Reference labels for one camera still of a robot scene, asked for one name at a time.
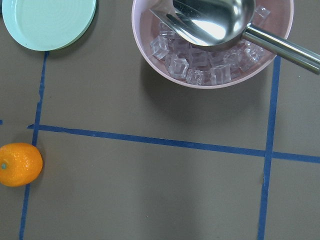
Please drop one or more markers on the orange fruit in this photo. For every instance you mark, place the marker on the orange fruit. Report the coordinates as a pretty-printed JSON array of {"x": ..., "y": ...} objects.
[{"x": 20, "y": 164}]

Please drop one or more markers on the mint green plate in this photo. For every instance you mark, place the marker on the mint green plate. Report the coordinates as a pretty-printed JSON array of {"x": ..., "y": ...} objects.
[{"x": 47, "y": 25}]

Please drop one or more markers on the clear plastic ice cubes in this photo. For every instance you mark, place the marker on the clear plastic ice cubes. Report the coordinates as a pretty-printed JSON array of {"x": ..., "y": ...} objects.
[{"x": 191, "y": 65}]

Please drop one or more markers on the pink bowl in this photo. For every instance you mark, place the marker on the pink bowl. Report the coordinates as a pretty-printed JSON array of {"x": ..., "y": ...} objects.
[{"x": 145, "y": 29}]

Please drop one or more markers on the metal ice scoop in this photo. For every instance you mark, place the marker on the metal ice scoop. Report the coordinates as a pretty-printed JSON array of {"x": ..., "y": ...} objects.
[{"x": 220, "y": 24}]

